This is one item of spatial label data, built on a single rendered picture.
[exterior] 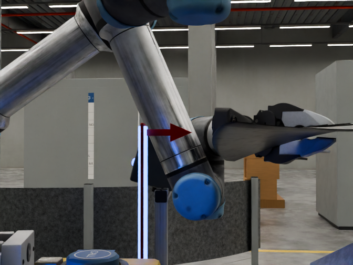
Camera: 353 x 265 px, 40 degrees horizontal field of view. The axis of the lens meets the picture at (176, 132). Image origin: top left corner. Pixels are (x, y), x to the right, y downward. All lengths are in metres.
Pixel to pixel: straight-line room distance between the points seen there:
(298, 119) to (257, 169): 8.00
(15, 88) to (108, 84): 5.86
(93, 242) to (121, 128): 4.47
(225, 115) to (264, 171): 8.02
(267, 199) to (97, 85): 3.74
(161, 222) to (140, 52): 0.49
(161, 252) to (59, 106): 5.92
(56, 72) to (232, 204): 1.85
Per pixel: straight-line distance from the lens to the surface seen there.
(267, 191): 8.78
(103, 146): 6.81
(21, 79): 1.00
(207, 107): 4.92
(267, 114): 0.78
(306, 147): 0.72
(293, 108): 0.75
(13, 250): 0.89
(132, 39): 0.81
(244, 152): 0.72
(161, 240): 1.17
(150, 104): 0.79
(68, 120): 6.95
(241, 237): 2.78
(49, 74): 1.00
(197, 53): 5.00
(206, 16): 0.57
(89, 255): 0.38
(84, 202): 2.34
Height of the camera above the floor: 1.17
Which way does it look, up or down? 1 degrees up
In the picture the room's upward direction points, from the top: straight up
